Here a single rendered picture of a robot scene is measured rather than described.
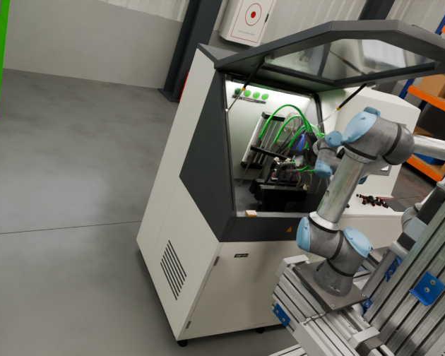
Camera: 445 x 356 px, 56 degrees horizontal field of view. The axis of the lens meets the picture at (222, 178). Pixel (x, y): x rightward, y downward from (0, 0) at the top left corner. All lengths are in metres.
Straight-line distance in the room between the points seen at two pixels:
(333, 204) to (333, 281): 0.31
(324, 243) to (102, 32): 4.69
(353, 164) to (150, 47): 4.88
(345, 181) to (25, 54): 4.68
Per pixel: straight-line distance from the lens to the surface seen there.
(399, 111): 2.83
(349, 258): 1.58
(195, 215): 2.24
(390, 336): 1.78
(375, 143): 1.43
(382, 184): 2.94
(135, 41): 5.95
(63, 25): 5.61
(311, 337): 1.59
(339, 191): 1.48
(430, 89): 7.67
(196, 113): 2.32
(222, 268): 2.19
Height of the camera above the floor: 1.95
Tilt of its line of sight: 26 degrees down
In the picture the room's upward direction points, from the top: 22 degrees clockwise
